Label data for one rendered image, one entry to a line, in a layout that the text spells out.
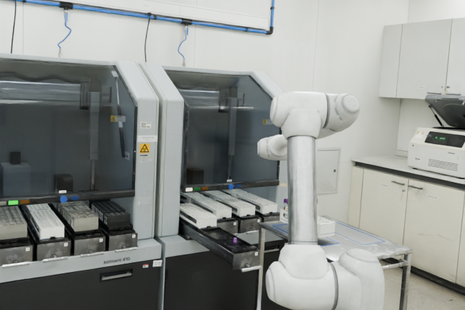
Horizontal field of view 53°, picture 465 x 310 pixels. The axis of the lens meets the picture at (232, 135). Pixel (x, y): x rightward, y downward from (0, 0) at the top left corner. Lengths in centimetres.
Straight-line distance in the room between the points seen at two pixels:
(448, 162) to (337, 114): 245
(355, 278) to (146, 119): 122
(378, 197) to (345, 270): 294
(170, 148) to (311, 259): 104
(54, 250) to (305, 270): 111
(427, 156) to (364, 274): 265
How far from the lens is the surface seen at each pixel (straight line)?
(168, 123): 233
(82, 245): 222
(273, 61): 402
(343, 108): 169
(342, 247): 221
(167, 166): 236
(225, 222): 249
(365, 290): 165
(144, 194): 234
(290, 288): 159
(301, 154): 165
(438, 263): 426
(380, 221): 456
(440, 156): 412
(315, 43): 432
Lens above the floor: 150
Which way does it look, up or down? 6 degrees down
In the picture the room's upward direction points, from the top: 3 degrees clockwise
